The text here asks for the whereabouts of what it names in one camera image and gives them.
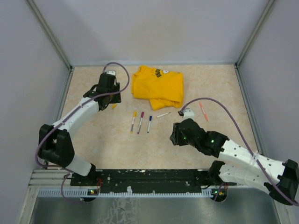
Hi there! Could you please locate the white yellow whiteboard marker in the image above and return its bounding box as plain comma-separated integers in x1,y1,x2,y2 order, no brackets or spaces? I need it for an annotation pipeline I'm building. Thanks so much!
130,117,135,133

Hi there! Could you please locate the white blue-end pen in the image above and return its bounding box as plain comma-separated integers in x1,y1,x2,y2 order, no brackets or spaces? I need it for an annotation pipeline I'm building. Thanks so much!
147,121,152,133

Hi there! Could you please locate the white purple-end pen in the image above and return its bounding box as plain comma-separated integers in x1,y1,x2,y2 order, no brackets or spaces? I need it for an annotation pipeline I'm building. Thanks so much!
137,117,143,134

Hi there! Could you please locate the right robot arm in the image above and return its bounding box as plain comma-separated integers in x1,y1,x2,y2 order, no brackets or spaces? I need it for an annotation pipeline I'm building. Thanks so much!
170,119,299,206

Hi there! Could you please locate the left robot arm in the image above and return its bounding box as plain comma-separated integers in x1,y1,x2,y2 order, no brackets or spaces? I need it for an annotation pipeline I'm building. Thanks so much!
37,70,121,185

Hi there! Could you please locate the orange pink highlighter pen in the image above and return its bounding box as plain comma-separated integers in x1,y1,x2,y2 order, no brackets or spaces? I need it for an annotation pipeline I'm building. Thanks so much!
199,101,208,122

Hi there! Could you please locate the yellow folded t-shirt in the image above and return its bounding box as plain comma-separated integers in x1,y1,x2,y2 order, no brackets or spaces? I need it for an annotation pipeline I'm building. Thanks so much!
131,65,184,111

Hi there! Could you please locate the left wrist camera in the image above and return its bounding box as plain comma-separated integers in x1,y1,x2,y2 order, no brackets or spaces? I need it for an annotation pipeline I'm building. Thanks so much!
106,70,116,76

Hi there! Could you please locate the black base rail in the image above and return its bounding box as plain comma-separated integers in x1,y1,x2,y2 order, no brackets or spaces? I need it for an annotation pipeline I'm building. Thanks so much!
44,169,238,199

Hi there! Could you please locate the aluminium frame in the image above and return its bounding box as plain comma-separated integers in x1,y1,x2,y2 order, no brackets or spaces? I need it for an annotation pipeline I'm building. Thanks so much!
16,0,299,224

